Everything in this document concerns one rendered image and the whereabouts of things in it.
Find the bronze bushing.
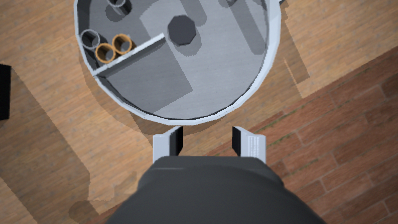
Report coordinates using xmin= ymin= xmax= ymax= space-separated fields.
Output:
xmin=112 ymin=34 xmax=137 ymax=55
xmin=95 ymin=43 xmax=122 ymax=64

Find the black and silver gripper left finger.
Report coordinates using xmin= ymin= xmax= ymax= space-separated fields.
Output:
xmin=153 ymin=126 xmax=183 ymax=163

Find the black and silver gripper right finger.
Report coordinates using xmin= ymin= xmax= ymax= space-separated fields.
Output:
xmin=232 ymin=127 xmax=266 ymax=164

